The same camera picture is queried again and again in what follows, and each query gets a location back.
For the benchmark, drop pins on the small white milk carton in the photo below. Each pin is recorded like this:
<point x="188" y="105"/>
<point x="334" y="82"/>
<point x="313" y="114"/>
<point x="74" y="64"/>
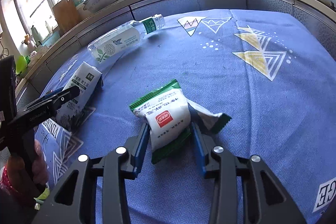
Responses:
<point x="84" y="82"/>

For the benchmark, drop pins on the clear plastic bottle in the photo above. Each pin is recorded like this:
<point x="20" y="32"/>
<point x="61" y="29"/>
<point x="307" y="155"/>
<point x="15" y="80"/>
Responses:
<point x="118" y="40"/>

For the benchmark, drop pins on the blue printed tablecloth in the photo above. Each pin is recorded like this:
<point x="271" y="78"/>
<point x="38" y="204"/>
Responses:
<point x="236" y="108"/>

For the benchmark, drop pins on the green white snack packet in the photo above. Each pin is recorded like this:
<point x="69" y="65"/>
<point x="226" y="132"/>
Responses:
<point x="168" y="119"/>

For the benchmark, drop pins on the wooden cutting board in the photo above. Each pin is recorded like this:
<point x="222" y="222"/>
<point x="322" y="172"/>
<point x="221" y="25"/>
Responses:
<point x="67" y="14"/>

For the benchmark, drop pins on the person's left hand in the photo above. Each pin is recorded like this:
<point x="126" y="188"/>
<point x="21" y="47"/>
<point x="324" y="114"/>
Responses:
<point x="42" y="166"/>

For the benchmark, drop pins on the white thermos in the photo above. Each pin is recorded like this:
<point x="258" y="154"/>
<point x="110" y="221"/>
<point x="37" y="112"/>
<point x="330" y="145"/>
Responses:
<point x="35" y="35"/>

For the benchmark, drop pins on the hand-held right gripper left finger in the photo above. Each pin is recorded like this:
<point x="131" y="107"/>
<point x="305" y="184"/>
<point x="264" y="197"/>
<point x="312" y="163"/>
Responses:
<point x="140" y="151"/>

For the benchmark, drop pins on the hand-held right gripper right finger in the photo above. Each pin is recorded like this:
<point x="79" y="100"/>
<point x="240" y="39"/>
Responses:
<point x="200" y="151"/>

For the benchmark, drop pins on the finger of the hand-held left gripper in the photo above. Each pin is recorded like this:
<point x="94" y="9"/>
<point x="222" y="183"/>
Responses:
<point x="61" y="98"/>

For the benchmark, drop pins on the green plastic container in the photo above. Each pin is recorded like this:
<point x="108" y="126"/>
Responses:
<point x="22" y="65"/>

